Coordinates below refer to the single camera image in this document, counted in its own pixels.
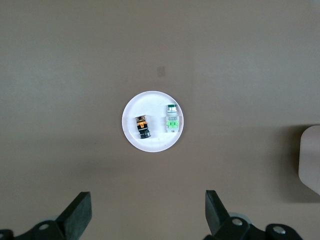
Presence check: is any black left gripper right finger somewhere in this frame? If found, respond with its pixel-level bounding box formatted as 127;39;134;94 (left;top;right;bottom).
204;189;305;240

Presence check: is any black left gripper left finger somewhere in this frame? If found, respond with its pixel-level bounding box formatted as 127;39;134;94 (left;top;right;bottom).
0;191;92;240

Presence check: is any orange and black switch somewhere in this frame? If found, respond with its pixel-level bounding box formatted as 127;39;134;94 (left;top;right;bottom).
134;115;153;140

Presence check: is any white lidded lunch box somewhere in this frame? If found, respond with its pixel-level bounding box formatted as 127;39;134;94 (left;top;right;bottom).
298;125;320;196

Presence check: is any pink round plate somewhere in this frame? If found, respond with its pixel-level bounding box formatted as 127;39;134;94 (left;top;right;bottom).
121;90;186;153

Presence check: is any green and white switch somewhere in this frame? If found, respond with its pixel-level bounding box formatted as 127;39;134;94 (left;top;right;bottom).
164;104;180;134

